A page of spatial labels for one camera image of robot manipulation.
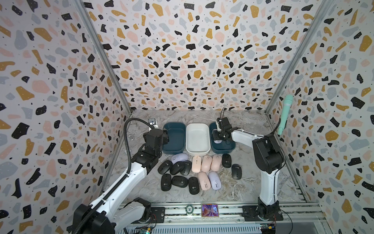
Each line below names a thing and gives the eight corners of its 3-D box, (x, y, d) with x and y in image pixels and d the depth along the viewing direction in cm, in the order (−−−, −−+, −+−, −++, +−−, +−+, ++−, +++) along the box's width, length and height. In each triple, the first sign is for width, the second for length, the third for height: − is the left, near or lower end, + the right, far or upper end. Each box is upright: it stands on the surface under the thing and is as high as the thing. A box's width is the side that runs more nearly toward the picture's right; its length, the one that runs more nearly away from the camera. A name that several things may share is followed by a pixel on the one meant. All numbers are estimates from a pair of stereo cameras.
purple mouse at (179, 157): (172, 164, 92) (171, 162, 91) (170, 156, 96) (170, 155, 94) (189, 160, 95) (189, 158, 93) (187, 152, 98) (187, 151, 96)
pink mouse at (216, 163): (210, 170, 91) (210, 168, 89) (212, 155, 98) (212, 153, 96) (220, 172, 90) (221, 170, 88) (221, 157, 97) (222, 155, 95)
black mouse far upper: (222, 167, 93) (223, 165, 90) (221, 155, 98) (221, 153, 96) (231, 167, 93) (232, 165, 91) (229, 156, 98) (230, 153, 96)
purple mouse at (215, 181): (212, 191, 84) (213, 189, 81) (208, 174, 90) (208, 172, 87) (221, 189, 85) (222, 187, 82) (216, 172, 91) (217, 170, 88)
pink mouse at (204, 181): (201, 191, 83) (202, 189, 81) (197, 175, 90) (197, 172, 87) (211, 189, 84) (211, 187, 82) (206, 172, 91) (206, 170, 88)
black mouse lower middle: (171, 187, 84) (170, 186, 82) (172, 177, 88) (172, 175, 86) (188, 187, 84) (187, 186, 82) (188, 177, 88) (188, 175, 86)
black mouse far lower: (232, 179, 88) (233, 177, 86) (230, 165, 94) (231, 163, 92) (242, 179, 88) (243, 177, 86) (239, 166, 94) (240, 164, 92)
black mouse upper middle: (170, 174, 88) (169, 172, 85) (171, 164, 93) (171, 161, 89) (183, 174, 88) (183, 172, 85) (184, 164, 93) (184, 161, 90)
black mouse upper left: (157, 171, 90) (156, 169, 88) (166, 160, 95) (165, 158, 93) (164, 176, 89) (163, 174, 86) (173, 164, 93) (172, 162, 91)
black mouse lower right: (187, 194, 82) (187, 193, 80) (188, 178, 88) (188, 176, 86) (199, 194, 82) (199, 193, 80) (199, 178, 88) (199, 176, 86)
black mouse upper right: (180, 174, 89) (180, 172, 87) (186, 161, 95) (185, 159, 92) (187, 176, 88) (187, 174, 86) (192, 163, 94) (192, 161, 92)
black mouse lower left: (160, 191, 83) (159, 189, 81) (162, 175, 89) (161, 173, 87) (171, 191, 83) (170, 189, 81) (172, 175, 89) (172, 173, 87)
